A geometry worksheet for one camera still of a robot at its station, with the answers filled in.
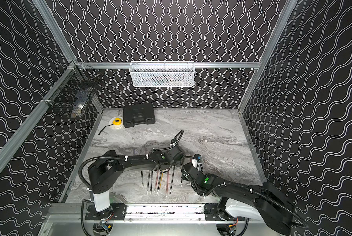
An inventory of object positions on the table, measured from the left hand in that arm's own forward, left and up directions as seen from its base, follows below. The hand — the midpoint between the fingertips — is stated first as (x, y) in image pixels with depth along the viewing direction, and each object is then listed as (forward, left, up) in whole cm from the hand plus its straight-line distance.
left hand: (178, 156), depth 89 cm
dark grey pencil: (-13, +20, -6) cm, 25 cm away
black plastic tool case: (+36, +32, -4) cm, 49 cm away
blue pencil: (-13, +17, -6) cm, 22 cm away
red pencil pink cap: (-13, +12, -6) cm, 19 cm away
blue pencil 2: (-14, +15, -6) cm, 21 cm away
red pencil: (-15, +5, -6) cm, 17 cm away
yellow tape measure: (+27, +48, -3) cm, 55 cm away
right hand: (-8, -4, -1) cm, 9 cm away
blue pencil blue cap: (-12, +3, -6) cm, 14 cm away
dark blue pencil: (-13, +10, -6) cm, 18 cm away
